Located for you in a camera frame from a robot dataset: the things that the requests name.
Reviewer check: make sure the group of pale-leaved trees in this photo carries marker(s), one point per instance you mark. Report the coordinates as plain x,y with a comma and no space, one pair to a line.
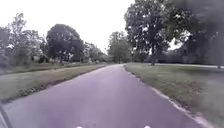
20,43

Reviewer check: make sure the robot's own part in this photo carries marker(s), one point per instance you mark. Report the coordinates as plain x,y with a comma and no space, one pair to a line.
147,127
79,127

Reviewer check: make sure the dark blurred tree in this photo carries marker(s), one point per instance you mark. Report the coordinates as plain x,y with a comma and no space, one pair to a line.
206,30

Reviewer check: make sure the green tree at path end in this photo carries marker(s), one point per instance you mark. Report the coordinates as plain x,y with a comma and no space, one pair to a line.
119,48

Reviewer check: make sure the purple-grey asphalt path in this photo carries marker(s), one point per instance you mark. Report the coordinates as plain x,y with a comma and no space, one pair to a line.
106,100

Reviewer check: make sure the pale road behind field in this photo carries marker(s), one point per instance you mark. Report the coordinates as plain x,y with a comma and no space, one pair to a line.
196,65

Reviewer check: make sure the row of distant trees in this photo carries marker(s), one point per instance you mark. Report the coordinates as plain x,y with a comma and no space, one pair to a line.
93,53

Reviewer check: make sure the big dark domed tree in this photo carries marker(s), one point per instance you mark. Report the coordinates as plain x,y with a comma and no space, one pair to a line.
64,41

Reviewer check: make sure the wide grass field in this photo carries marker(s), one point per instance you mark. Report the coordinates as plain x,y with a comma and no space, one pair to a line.
186,81

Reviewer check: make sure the grass verge with ditch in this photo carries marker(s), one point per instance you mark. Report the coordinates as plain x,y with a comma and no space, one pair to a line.
33,80

